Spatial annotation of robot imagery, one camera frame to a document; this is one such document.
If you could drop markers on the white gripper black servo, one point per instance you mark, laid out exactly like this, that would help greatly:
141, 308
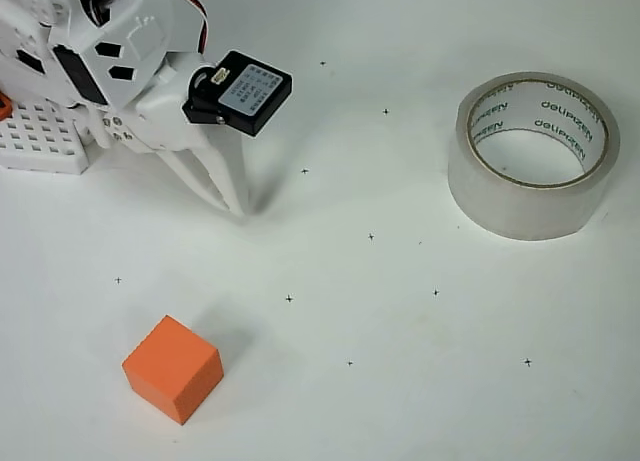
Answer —
161, 112

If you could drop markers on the orange cube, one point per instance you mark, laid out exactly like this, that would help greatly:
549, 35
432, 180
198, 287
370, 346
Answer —
172, 368

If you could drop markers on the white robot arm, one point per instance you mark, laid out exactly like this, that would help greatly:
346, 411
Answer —
75, 26

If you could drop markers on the clear packing tape roll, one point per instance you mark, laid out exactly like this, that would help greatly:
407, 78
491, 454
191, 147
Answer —
530, 208

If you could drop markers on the small orange plastic part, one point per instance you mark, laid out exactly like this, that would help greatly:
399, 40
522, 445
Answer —
4, 106

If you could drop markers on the white perforated base plate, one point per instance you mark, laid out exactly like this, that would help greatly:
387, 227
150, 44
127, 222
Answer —
40, 141

